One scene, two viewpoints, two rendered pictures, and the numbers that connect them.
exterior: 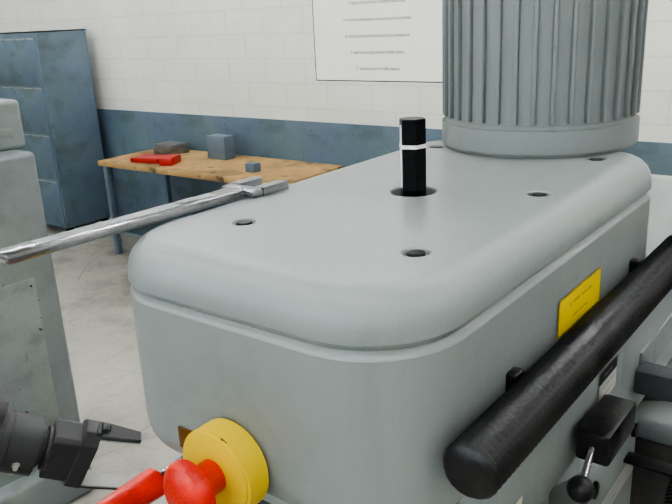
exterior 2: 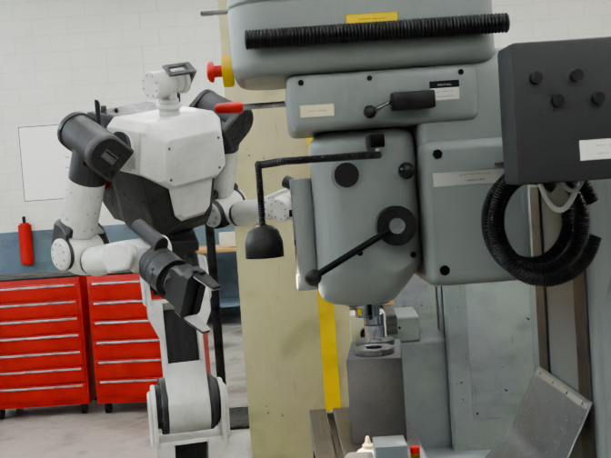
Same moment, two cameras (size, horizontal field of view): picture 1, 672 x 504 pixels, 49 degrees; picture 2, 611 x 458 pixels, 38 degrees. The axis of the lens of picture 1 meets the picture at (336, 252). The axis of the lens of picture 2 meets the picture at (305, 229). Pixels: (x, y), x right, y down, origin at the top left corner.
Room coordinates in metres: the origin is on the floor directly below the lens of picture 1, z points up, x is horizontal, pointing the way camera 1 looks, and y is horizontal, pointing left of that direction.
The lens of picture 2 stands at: (-0.56, -1.28, 1.54)
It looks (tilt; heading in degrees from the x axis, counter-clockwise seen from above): 3 degrees down; 50
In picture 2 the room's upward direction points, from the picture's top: 4 degrees counter-clockwise
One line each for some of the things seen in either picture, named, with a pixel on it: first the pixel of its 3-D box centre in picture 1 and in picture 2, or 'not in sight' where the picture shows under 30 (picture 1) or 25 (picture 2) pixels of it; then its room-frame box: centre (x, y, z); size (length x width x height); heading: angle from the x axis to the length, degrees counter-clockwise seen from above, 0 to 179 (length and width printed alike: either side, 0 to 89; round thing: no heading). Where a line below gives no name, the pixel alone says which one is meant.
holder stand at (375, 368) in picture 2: not in sight; (376, 386); (0.82, 0.17, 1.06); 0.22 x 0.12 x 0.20; 44
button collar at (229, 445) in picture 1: (224, 467); (227, 70); (0.40, 0.08, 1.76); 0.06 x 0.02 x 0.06; 52
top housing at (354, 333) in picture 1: (423, 277); (356, 34); (0.60, -0.07, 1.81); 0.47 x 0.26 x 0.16; 142
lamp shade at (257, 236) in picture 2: not in sight; (264, 240); (0.43, 0.04, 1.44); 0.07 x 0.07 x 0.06
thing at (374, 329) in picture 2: not in sight; (374, 328); (0.86, 0.20, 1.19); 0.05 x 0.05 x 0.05
